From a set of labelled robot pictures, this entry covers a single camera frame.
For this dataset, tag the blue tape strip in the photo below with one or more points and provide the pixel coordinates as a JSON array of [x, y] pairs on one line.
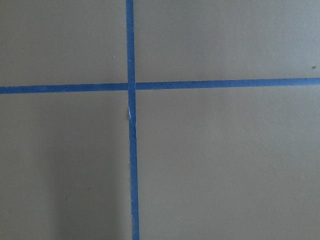
[[225, 83], [132, 162]]

